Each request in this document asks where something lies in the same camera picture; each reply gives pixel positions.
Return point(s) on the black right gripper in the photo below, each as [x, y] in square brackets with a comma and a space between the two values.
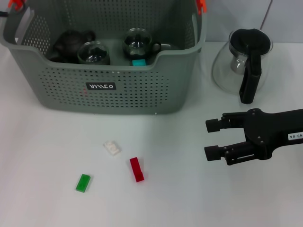
[272, 130]

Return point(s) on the dark red long brick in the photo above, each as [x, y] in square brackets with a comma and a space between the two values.
[137, 170]

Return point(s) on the teal square building brick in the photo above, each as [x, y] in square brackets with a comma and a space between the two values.
[139, 63]

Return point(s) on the glass teacup with black base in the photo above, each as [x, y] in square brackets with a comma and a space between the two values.
[137, 46]
[94, 54]

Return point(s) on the green building brick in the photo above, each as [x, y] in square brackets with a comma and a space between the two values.
[83, 183]

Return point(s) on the grey perforated storage bin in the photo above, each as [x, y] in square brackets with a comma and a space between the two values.
[118, 94]

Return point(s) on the dark clay teapot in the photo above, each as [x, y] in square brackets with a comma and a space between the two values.
[69, 45]

